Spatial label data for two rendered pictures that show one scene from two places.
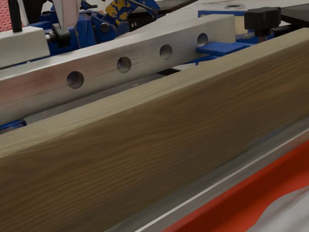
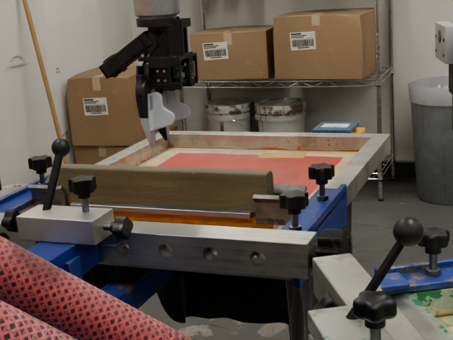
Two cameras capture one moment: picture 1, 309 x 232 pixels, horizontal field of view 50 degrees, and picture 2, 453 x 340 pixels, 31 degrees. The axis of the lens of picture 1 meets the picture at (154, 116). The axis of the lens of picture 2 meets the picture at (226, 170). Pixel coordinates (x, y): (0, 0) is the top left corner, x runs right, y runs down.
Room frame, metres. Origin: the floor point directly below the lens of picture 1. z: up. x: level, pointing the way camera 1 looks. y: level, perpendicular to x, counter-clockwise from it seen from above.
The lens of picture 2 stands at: (0.89, 1.19, 1.41)
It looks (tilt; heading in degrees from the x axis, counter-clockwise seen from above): 15 degrees down; 233
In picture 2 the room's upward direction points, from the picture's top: 4 degrees counter-clockwise
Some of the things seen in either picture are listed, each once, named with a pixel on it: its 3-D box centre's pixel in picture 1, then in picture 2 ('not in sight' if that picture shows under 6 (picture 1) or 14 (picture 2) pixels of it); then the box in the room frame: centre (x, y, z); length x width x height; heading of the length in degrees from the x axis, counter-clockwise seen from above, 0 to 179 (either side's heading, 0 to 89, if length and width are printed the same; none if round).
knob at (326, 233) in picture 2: not in sight; (323, 256); (0.19, 0.46, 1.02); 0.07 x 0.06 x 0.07; 31
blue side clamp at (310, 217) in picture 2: not in sight; (310, 230); (0.05, 0.29, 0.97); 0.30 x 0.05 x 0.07; 31
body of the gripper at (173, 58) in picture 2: not in sight; (164, 54); (0.15, 0.06, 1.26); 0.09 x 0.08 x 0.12; 121
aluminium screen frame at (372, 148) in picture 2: not in sight; (207, 184); (-0.01, -0.07, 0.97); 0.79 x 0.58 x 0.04; 31
